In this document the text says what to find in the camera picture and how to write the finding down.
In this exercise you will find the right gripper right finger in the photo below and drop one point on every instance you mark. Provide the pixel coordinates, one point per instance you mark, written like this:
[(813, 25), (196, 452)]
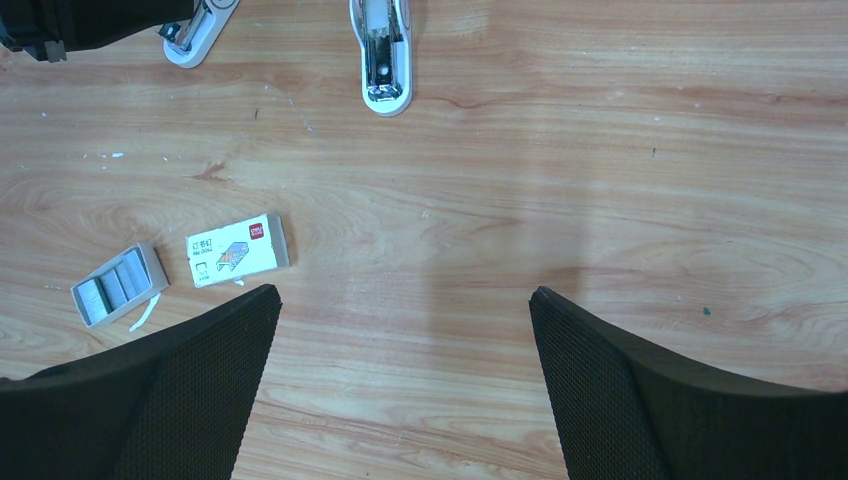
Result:
[(627, 408)]

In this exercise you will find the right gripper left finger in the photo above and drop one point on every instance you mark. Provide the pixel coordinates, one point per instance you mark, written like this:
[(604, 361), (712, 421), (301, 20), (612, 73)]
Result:
[(171, 405)]

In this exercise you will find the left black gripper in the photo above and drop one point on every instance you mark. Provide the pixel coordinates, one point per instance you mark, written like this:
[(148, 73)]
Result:
[(49, 29)]

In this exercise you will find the white staple box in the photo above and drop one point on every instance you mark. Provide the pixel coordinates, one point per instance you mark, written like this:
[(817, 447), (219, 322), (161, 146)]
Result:
[(237, 250)]

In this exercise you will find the pink staple remover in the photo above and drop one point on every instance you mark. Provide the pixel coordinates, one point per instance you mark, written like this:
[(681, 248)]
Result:
[(383, 31)]

